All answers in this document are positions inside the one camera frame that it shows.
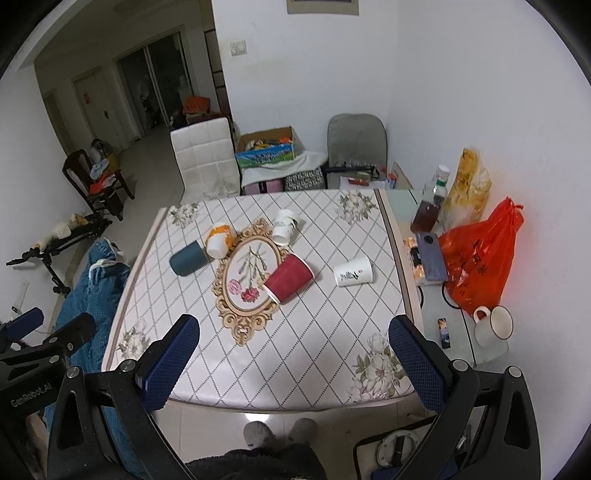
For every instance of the orange and white paper cup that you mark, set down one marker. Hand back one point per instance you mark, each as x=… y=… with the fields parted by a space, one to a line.
x=219 y=240

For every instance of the white enamel mug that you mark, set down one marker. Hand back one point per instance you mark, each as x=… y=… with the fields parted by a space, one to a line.
x=492 y=325

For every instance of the blue blanket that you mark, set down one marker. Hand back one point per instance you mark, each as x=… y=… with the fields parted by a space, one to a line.
x=97 y=293

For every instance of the white paper cup black calligraphy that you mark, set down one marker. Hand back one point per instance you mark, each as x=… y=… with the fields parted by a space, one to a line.
x=355 y=272

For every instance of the grey office chair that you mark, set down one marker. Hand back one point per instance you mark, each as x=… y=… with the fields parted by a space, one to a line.
x=357 y=145

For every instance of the brown liquid plastic bottle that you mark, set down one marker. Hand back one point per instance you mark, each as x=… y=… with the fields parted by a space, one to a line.
x=434 y=196

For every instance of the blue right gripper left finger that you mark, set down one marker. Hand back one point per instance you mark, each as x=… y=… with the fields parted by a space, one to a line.
x=164 y=360

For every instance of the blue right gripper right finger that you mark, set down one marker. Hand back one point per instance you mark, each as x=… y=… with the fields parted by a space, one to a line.
x=413 y=352

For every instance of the small dark lighter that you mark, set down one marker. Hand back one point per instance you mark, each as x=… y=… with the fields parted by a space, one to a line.
x=445 y=337

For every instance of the dark teal cup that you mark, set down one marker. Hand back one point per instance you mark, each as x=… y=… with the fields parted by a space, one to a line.
x=189 y=259

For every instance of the red ribbed paper cup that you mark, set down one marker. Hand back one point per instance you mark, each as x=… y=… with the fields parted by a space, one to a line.
x=288 y=278

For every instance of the grey smartphone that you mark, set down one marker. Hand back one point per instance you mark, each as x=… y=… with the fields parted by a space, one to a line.
x=434 y=270

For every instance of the yellow snack bag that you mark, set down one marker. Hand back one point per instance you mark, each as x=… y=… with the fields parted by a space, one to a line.
x=469 y=194

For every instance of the black tripod stand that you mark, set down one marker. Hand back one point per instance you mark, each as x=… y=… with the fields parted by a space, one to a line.
x=63 y=236

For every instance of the black wooden chair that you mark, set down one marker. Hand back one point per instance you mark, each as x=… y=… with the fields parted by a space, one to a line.
x=96 y=176

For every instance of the white padded chair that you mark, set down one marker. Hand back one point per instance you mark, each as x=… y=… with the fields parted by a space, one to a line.
x=206 y=161

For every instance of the white wall switch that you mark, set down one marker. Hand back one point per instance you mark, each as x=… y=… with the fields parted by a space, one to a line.
x=238 y=48

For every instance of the orange plastic bag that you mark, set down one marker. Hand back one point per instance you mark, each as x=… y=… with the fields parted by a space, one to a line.
x=479 y=257

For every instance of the black white patterned bag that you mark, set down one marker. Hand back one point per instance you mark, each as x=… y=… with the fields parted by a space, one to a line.
x=305 y=180

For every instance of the white folded cloth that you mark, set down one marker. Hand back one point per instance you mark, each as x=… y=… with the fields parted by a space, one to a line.
x=306 y=161

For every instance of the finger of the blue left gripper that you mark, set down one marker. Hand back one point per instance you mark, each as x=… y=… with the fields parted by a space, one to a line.
x=16 y=329
x=68 y=339

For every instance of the cardboard box with blue print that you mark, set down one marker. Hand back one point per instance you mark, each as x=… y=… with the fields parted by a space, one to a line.
x=267 y=147

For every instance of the pink storage box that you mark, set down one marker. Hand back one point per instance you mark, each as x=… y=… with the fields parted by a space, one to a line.
x=269 y=186

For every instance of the white paper cup green print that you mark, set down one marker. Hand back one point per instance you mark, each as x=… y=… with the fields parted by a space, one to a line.
x=284 y=227

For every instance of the white diamond pattern tablecloth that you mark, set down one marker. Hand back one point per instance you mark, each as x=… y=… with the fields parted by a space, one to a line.
x=326 y=347

